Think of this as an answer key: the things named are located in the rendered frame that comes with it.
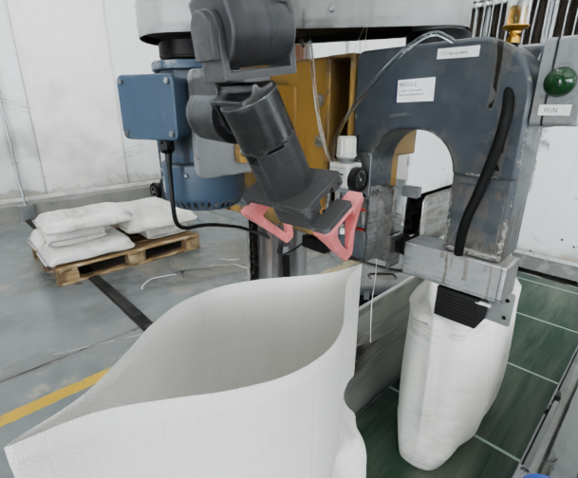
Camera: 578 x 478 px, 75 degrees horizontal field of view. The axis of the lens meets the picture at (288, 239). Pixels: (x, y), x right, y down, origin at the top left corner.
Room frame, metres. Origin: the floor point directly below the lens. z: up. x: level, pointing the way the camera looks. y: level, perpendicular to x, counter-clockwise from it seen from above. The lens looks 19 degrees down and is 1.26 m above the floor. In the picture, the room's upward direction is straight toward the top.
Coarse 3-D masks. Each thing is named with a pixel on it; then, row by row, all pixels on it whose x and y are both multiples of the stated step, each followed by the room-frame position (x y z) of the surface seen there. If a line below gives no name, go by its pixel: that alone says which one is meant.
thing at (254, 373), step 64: (192, 320) 0.42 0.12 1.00; (256, 320) 0.47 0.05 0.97; (320, 320) 0.49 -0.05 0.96; (128, 384) 0.30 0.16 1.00; (192, 384) 0.41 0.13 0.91; (256, 384) 0.47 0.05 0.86; (320, 384) 0.30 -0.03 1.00; (64, 448) 0.22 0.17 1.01; (128, 448) 0.24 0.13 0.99; (192, 448) 0.25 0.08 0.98; (256, 448) 0.26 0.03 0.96; (320, 448) 0.31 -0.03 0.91
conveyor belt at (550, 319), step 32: (544, 288) 1.74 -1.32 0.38; (576, 288) 1.74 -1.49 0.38; (544, 320) 1.44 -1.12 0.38; (576, 320) 1.44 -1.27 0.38; (512, 352) 1.21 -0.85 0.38; (544, 352) 1.21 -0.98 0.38; (576, 352) 1.32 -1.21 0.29; (512, 384) 1.03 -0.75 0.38; (544, 384) 1.03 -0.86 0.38; (384, 416) 0.89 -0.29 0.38; (512, 416) 0.89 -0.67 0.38; (384, 448) 0.78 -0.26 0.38; (480, 448) 0.78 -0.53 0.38; (512, 448) 0.78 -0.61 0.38
